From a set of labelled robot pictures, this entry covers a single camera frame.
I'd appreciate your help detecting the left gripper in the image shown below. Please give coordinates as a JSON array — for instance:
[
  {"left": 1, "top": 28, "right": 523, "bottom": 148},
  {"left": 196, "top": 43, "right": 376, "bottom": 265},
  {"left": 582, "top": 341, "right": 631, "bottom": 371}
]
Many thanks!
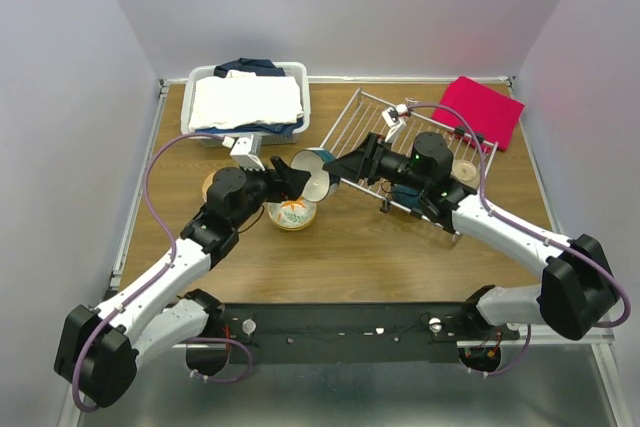
[{"left": 232, "top": 156, "right": 311, "bottom": 230}]

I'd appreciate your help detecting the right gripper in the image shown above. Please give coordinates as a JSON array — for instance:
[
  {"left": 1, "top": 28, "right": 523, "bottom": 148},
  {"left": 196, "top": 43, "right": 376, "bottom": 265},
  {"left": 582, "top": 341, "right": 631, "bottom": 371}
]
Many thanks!
[{"left": 323, "top": 132, "right": 429, "bottom": 193}]

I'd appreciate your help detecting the white floral bowl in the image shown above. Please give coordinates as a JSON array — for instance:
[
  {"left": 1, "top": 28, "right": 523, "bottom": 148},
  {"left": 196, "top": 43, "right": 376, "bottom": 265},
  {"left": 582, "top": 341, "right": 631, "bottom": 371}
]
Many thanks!
[{"left": 266, "top": 198, "right": 317, "bottom": 225}]

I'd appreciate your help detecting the teal white bowl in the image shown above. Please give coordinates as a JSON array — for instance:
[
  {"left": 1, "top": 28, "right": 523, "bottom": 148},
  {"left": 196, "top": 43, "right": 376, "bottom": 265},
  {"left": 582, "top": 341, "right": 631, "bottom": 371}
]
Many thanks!
[{"left": 291, "top": 147, "right": 340, "bottom": 203}]

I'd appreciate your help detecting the yellow dotted bowl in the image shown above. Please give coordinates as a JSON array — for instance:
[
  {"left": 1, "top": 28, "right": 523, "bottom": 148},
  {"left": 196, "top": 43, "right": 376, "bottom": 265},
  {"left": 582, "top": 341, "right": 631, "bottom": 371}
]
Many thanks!
[{"left": 273, "top": 222, "right": 312, "bottom": 232}]

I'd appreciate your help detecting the peach speckled bowl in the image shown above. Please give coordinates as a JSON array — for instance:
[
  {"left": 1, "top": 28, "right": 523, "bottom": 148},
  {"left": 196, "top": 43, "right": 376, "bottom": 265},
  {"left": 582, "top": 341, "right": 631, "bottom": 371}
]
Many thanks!
[{"left": 201, "top": 171, "right": 216, "bottom": 201}]

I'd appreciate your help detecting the beige stoneware bowl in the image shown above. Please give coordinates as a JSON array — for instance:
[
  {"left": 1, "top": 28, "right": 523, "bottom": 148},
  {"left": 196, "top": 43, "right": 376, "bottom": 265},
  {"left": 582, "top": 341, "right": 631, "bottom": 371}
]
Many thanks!
[{"left": 452, "top": 159, "right": 480, "bottom": 185}]

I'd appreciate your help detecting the blue glazed bowl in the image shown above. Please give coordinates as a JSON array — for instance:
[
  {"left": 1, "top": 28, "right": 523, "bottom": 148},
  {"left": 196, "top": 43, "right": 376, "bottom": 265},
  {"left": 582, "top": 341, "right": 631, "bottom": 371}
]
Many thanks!
[{"left": 391, "top": 184, "right": 422, "bottom": 214}]

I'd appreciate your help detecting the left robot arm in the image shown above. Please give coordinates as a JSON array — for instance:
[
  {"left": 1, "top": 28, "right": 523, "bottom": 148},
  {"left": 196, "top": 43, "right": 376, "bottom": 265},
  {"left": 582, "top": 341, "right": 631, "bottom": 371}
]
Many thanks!
[{"left": 54, "top": 156, "right": 311, "bottom": 413}]

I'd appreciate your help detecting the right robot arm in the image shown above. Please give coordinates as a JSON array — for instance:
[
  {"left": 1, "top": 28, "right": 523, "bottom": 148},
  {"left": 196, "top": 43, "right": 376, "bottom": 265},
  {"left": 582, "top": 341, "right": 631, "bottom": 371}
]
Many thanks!
[{"left": 323, "top": 132, "right": 621, "bottom": 341}]

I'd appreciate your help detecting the white folded towel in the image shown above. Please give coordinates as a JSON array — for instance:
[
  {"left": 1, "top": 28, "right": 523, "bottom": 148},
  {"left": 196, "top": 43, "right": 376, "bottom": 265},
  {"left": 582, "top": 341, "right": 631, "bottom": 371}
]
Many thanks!
[{"left": 188, "top": 74, "right": 304, "bottom": 131}]

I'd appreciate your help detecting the white plastic laundry basket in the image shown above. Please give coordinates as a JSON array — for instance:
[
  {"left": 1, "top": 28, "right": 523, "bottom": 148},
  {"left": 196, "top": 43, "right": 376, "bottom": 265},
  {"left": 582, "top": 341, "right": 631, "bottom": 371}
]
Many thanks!
[{"left": 180, "top": 61, "right": 311, "bottom": 145}]

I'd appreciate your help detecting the dark blue clothing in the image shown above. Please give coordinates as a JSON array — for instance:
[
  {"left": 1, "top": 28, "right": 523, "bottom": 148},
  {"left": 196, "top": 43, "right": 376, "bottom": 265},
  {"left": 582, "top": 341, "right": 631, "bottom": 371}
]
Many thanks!
[{"left": 191, "top": 58, "right": 294, "bottom": 133}]

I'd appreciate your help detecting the pink folded cloth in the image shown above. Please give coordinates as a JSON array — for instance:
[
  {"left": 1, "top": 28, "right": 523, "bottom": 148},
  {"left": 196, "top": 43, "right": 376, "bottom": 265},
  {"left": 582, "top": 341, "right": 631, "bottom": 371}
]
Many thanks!
[{"left": 440, "top": 77, "right": 525, "bottom": 151}]

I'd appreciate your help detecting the silver wire dish rack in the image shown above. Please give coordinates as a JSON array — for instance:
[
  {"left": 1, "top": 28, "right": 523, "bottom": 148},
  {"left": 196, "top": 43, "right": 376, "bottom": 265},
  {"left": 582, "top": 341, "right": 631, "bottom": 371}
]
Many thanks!
[{"left": 320, "top": 89, "right": 497, "bottom": 244}]

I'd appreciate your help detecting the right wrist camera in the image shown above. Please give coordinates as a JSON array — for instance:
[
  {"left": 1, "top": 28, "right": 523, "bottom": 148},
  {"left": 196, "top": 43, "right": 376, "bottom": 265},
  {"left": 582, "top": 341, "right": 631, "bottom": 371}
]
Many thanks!
[{"left": 382, "top": 104, "right": 410, "bottom": 145}]

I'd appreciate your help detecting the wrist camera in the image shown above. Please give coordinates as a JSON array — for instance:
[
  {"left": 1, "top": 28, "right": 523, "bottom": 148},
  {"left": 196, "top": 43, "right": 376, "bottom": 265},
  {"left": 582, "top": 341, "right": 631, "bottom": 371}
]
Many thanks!
[
  {"left": 222, "top": 134, "right": 265, "bottom": 171},
  {"left": 382, "top": 104, "right": 410, "bottom": 145}
]

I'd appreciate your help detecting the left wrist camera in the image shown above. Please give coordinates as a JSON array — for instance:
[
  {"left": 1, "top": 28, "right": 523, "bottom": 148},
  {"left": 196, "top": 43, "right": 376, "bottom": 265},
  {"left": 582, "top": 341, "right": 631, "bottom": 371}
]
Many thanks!
[{"left": 222, "top": 134, "right": 265, "bottom": 171}]

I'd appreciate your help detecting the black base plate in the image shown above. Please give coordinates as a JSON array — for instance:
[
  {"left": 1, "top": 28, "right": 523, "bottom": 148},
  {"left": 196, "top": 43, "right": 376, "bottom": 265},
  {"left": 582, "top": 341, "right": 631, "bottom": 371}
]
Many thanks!
[{"left": 184, "top": 289, "right": 525, "bottom": 373}]

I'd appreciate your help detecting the aluminium frame rail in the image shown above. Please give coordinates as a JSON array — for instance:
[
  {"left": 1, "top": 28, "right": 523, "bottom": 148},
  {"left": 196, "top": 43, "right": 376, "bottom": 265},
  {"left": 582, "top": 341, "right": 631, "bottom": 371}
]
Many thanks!
[{"left": 57, "top": 78, "right": 170, "bottom": 427}]

